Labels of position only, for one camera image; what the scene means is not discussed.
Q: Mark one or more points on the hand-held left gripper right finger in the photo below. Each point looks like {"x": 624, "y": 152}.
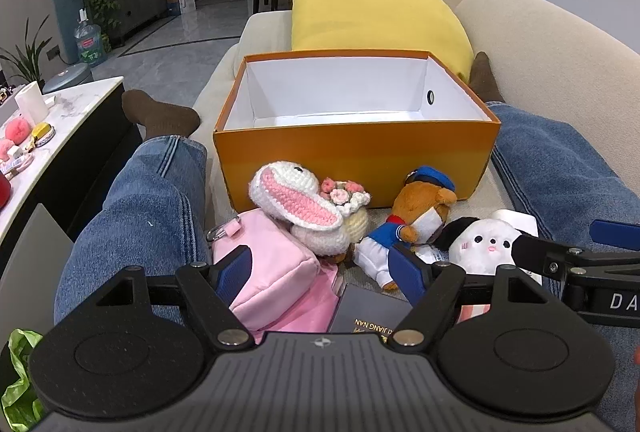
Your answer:
{"x": 405, "y": 272}

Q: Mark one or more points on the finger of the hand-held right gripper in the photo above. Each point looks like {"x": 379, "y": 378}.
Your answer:
{"x": 615, "y": 229}
{"x": 535, "y": 252}

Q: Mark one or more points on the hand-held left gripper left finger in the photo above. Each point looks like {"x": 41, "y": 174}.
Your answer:
{"x": 235, "y": 274}

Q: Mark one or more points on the white box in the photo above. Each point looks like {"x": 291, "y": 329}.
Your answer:
{"x": 520, "y": 219}

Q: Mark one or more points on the pink pouch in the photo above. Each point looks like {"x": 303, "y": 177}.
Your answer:
{"x": 280, "y": 272}

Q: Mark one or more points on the white black dog plush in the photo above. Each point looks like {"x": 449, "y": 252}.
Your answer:
{"x": 480, "y": 242}

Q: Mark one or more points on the white pink crochet bunny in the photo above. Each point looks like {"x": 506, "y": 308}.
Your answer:
{"x": 290, "y": 192}

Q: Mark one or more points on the orange cardboard box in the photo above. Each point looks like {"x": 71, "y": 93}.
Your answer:
{"x": 350, "y": 152}

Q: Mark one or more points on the dark booklet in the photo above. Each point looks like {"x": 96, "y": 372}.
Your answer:
{"x": 365, "y": 307}

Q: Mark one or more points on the brown sailor bear plush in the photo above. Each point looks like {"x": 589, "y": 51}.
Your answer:
{"x": 425, "y": 207}

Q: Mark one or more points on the person's left leg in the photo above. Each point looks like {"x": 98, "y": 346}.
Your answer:
{"x": 135, "y": 212}

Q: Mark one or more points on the brown sock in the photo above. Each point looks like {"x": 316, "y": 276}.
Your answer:
{"x": 485, "y": 77}
{"x": 160, "y": 115}

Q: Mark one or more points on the beige sofa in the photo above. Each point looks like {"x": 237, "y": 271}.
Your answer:
{"x": 550, "y": 37}

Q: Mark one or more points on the marble coffee table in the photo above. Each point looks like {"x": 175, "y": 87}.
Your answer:
{"x": 75, "y": 122}

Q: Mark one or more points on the green plastic bag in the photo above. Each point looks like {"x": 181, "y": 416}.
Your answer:
{"x": 20, "y": 392}

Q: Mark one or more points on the red container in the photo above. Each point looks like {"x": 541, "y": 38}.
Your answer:
{"x": 4, "y": 189}

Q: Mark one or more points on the grey round bin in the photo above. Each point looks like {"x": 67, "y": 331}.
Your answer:
{"x": 67, "y": 77}

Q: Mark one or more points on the pink pompom ball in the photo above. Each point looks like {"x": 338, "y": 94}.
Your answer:
{"x": 17, "y": 130}

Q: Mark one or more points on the yellow pillow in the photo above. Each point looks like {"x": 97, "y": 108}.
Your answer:
{"x": 370, "y": 12}

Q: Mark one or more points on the white paper roll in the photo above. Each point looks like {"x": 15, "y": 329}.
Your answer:
{"x": 31, "y": 102}

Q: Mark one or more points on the large water bottle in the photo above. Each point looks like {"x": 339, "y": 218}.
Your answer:
{"x": 90, "y": 45}

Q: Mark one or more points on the green leafy houseplant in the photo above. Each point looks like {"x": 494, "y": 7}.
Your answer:
{"x": 27, "y": 60}

